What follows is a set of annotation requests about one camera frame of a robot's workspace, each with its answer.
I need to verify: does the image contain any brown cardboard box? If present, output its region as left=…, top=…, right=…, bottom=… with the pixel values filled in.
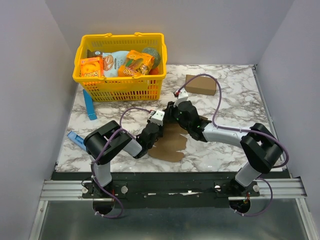
left=184, top=76, right=217, bottom=96
left=147, top=114, right=212, bottom=163

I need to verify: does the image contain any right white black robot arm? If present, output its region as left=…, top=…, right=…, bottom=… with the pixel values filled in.
left=164, top=101, right=284, bottom=196

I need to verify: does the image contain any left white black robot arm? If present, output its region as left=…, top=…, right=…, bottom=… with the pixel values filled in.
left=82, top=120, right=164, bottom=199

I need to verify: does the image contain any tall blue box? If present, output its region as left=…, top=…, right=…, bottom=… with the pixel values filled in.
left=82, top=89, right=97, bottom=121

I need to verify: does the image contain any small blue flat box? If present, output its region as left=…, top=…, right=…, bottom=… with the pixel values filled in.
left=67, top=131, right=87, bottom=153

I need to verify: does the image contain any orange Daddy snack box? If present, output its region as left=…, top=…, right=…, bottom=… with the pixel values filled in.
left=80, top=56, right=104, bottom=78

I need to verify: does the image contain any small orange fruit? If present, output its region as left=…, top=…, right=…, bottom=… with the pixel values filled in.
left=149, top=67, right=159, bottom=75

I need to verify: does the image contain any yellow plastic shopping basket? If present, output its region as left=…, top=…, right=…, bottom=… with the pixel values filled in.
left=72, top=32, right=167, bottom=102

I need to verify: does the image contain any green round melon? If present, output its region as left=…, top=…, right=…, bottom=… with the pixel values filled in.
left=142, top=47, right=162, bottom=69

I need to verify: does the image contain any orange candy bag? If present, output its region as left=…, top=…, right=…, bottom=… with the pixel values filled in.
left=118, top=50, right=155, bottom=77

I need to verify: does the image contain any light blue chips bag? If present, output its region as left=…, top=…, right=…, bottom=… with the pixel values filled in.
left=87, top=50, right=129, bottom=78

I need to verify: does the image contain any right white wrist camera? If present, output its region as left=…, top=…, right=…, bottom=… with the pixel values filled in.
left=173, top=88, right=189, bottom=107

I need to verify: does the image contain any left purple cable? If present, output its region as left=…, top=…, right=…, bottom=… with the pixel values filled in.
left=90, top=106, right=156, bottom=219

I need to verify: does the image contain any purple cable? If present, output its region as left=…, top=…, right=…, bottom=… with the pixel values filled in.
left=90, top=106, right=156, bottom=219
left=174, top=74, right=291, bottom=217

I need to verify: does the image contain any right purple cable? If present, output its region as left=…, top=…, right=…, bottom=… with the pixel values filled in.
left=174, top=74, right=291, bottom=217

